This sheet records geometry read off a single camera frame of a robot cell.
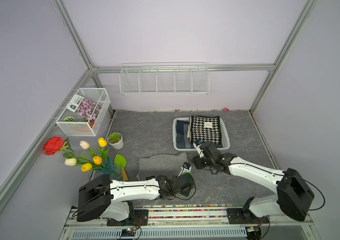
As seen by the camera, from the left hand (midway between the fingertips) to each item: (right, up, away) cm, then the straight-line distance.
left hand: (187, 184), depth 78 cm
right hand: (+5, +13, +8) cm, 16 cm away
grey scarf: (-11, +8, +9) cm, 16 cm away
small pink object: (+35, +45, +46) cm, 73 cm away
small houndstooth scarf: (+14, +29, +18) cm, 37 cm away
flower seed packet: (-53, +41, -3) cm, 67 cm away
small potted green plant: (-45, +22, +16) cm, 53 cm away
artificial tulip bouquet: (-38, +16, -17) cm, 44 cm away
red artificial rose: (-56, +24, -19) cm, 63 cm away
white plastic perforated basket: (+24, +24, +14) cm, 37 cm away
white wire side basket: (-57, +32, -7) cm, 66 cm away
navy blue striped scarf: (-2, +21, +13) cm, 25 cm away
